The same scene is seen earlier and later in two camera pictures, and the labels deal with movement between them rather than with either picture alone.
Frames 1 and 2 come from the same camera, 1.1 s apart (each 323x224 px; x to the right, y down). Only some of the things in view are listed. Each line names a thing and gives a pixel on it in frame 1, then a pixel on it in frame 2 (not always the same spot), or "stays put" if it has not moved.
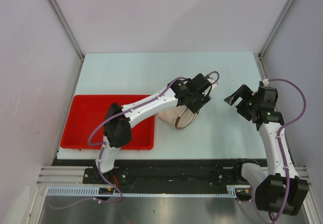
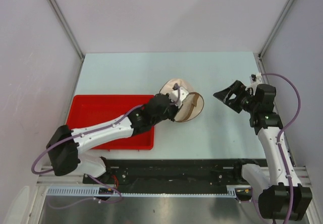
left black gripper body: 199,100 -> 170,113
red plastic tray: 86,111 stays put
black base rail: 159,171 stays put
